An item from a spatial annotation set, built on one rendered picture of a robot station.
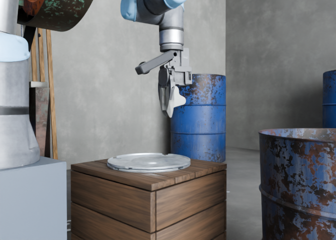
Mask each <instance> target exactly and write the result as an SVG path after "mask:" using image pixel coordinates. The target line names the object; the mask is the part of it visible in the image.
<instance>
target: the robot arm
mask: <svg viewBox="0 0 336 240"><path fill-rule="evenodd" d="M185 1H186V0H121V3H120V12H121V15H122V17H123V18H124V19H126V20H131V21H133V22H141V23H147V24H153V25H159V45H160V52H162V53H163V54H161V55H159V56H157V57H155V58H153V59H151V60H149V61H147V62H145V61H143V62H141V63H140V64H139V65H138V66H137V67H136V68H135V70H136V72H137V74H138V75H141V74H148V73H149V72H150V70H152V69H154V68H156V67H158V66H160V65H161V64H163V63H165V62H167V63H165V64H163V65H161V66H160V67H159V68H160V70H159V72H158V96H159V101H160V106H161V110H162V112H163V115H164V117H167V114H168V116H169V117H172V114H173V110H174V107H177V106H181V105H184V104H185V102H186V99H185V98H184V97H183V96H181V95H180V94H179V89H178V87H177V86H185V85H189V84H192V67H189V48H184V47H183V45H184V2H185ZM18 7H19V0H0V169H8V168H15V167H21V166H25V165H30V164H33V163H36V162H38V161H39V160H40V148H39V145H38V142H37V139H36V137H35V134H34V131H33V128H32V126H31V123H30V117H29V57H30V52H29V47H28V42H27V41H26V40H25V39H24V38H23V37H20V36H17V35H16V29H17V18H18ZM166 86H167V87H166Z"/></svg>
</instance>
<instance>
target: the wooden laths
mask: <svg viewBox="0 0 336 240"><path fill-rule="evenodd" d="M39 33H40V34H41V36H40V37H39ZM23 35H24V25H21V36H22V37H23ZM37 36H38V55H39V74H40V82H45V67H44V48H43V30H42V28H37ZM46 46H47V64H48V82H49V88H50V118H51V136H52V154H53V159H56V160H58V148H57V130H56V112H55V95H54V77H53V59H52V41H51V30H48V29H46ZM31 67H32V81H38V75H37V56H36V37H35V34H34V38H33V42H32V45H31Z"/></svg>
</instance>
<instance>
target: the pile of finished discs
mask: <svg viewBox="0 0 336 240"><path fill-rule="evenodd" d="M190 164H191V162H190V163H189V164H187V165H185V166H182V167H177V168H171V169H161V170H132V169H130V168H129V169H123V168H117V167H114V166H111V165H109V164H108V163H107V166H108V167H109V168H111V169H114V170H118V171H123V172H132V173H160V172H170V171H176V170H180V169H184V168H187V167H188V166H190Z"/></svg>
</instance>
